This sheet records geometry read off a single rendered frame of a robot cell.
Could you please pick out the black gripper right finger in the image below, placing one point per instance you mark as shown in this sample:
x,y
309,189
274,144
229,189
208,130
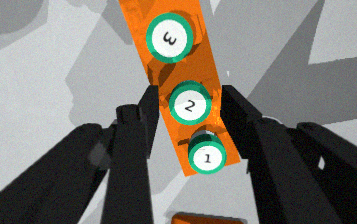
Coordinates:
x,y
284,189

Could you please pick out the orange handheld multimeter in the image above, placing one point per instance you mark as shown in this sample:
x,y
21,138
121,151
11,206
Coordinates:
x,y
185,219

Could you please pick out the green screw cap with white top numbered 1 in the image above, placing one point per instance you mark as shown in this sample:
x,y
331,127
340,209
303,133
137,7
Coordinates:
x,y
206,154

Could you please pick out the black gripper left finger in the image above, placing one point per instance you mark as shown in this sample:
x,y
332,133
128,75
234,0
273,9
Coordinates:
x,y
58,187

